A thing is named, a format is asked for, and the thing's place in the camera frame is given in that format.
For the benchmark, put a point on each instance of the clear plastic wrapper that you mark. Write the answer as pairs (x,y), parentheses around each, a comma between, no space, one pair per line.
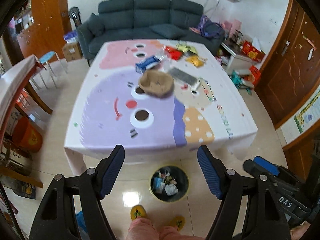
(163,54)

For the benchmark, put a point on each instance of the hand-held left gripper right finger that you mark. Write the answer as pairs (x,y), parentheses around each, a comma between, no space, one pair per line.
(208,172)

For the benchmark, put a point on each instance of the blue tissue pack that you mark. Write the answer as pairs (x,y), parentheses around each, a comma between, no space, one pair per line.
(71,37)

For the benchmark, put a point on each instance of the person's right leg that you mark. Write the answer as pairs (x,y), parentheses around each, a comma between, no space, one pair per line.
(171,233)

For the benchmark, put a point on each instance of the dark bin with yellow rim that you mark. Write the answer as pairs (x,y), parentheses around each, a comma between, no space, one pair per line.
(183,180)

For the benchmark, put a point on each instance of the teal toy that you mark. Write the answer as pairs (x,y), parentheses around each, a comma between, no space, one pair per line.
(241,81)

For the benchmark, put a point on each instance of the yellow packet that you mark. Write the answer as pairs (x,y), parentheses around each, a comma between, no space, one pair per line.
(196,61)

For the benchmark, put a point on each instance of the red gift box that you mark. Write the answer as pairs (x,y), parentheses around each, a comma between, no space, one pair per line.
(252,51)

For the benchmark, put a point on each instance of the yellow slipper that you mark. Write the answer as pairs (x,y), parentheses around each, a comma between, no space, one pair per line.
(177,223)
(138,212)

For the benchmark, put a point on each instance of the wooden door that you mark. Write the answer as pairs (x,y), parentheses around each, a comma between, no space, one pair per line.
(285,70)

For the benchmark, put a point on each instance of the brown woven basket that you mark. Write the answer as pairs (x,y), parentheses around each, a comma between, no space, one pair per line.
(156,83)

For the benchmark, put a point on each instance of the purple backpack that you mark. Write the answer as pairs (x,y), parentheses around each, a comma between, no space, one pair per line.
(212,27)

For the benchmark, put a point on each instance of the red carton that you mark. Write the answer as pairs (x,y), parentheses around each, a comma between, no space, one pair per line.
(174,53)

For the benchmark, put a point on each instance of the yellow-green packet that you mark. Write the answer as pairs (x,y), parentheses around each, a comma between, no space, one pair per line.
(186,48)

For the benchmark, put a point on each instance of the person's right hand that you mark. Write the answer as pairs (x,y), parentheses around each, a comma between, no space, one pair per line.
(307,231)

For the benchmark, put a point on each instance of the red gift bag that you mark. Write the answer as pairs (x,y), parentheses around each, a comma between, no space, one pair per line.
(255,75)

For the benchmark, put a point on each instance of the blue snack packet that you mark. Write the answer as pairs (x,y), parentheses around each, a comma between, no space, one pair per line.
(147,65)

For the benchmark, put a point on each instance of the black standing fan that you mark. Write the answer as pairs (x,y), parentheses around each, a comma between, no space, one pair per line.
(74,15)

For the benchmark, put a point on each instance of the wooden dining table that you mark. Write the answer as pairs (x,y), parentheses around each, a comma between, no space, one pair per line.
(15,80)

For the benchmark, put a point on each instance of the wall poster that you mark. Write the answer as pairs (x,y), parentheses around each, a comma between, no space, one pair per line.
(307,115)

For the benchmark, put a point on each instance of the wooden cabinet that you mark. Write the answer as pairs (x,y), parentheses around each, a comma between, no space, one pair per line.
(47,17)

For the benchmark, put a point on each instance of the dark grey sofa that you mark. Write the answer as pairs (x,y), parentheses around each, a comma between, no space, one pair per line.
(150,12)

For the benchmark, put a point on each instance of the cardboard box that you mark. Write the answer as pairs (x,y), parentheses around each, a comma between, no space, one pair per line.
(72,51)

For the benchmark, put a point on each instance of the orange bucket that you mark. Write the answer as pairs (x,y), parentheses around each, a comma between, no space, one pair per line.
(26,135)

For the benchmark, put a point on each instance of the blue round stool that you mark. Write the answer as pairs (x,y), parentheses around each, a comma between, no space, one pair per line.
(48,56)

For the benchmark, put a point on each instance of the white side table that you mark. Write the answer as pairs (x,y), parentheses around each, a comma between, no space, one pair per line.
(237,61)

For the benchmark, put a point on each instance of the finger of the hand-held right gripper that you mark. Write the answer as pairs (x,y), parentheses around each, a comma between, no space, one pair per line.
(265,163)

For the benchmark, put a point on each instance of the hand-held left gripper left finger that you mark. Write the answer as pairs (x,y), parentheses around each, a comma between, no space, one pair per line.
(112,172)

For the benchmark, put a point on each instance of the dark grey sofa cushion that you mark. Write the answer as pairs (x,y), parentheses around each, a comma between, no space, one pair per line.
(168,31)
(96,26)

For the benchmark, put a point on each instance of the grey box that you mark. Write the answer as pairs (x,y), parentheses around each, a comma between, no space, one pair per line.
(183,77)

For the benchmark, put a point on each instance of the table with cartoon cloth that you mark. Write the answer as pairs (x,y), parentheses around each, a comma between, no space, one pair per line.
(100,120)

